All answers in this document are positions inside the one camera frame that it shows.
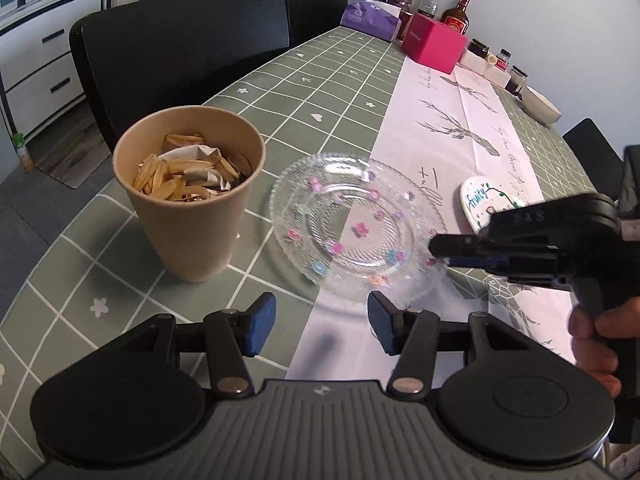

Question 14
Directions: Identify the brown paper cup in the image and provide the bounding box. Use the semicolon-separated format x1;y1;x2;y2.
112;105;266;283

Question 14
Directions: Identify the pile of seed shells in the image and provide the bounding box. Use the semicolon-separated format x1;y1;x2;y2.
132;132;253;203

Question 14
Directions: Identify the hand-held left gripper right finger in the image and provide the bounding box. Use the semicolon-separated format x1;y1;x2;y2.
366;290;531;396

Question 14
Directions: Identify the person's right hand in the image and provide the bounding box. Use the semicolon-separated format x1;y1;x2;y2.
569;297;640;401

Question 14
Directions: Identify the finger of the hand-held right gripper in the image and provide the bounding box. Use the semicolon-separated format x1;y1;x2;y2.
446;254;577;289
429;232;494;257

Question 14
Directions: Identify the green and orange bottle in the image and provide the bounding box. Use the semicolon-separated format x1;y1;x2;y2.
10;132;36;173

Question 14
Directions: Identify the pink box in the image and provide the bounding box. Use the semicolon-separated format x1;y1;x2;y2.
400;12;469;75

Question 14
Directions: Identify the clear glass plate with flowers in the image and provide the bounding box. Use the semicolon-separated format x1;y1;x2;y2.
269;152;448;293

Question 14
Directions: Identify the brown liquor bottle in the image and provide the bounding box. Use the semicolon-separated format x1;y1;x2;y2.
440;0;473;37

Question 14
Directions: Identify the small white printed dish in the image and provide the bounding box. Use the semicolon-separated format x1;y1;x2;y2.
460;175;530;233

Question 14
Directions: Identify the white ceramic bowl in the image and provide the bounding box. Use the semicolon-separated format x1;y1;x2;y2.
521;85;562;125

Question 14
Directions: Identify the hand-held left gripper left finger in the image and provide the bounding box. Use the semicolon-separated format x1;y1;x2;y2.
145;292;278;396

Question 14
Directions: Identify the white printed table runner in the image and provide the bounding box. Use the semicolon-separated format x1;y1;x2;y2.
285;55;581;381

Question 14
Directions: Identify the white cabinet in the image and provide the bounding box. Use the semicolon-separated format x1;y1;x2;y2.
0;0;112;143

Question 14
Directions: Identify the clear jar with dark contents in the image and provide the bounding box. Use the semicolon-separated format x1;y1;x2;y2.
505;66;529;96

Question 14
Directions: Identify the purple tissue pack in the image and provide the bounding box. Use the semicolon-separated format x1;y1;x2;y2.
340;0;401;43

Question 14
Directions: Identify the crumpled white paper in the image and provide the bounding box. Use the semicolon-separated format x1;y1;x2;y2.
165;144;234;192

